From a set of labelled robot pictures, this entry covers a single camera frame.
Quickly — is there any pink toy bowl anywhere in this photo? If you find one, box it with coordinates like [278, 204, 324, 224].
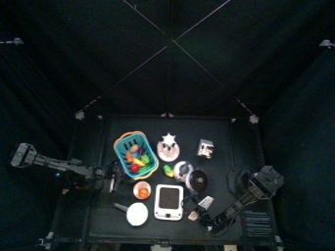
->
[132, 180, 153, 200]

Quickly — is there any white toy induction cooker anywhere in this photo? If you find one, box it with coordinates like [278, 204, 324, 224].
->
[153, 183, 185, 222]

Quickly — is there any white toy kettle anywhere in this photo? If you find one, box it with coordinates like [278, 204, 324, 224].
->
[172, 160, 195, 183]

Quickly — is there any teal basket with orange rim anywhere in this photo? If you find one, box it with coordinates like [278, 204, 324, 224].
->
[112, 130, 161, 181]

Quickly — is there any pink round toy plate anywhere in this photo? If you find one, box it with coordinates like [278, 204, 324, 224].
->
[156, 140, 180, 163]

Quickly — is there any white round lid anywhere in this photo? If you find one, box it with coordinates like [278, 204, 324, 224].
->
[112, 201, 149, 227]

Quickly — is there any white star-shaped toy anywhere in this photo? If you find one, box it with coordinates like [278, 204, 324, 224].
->
[161, 132, 176, 145]

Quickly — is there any thin diagonal cord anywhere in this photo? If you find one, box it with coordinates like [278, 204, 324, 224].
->
[80, 0, 232, 113]
[123, 0, 255, 116]

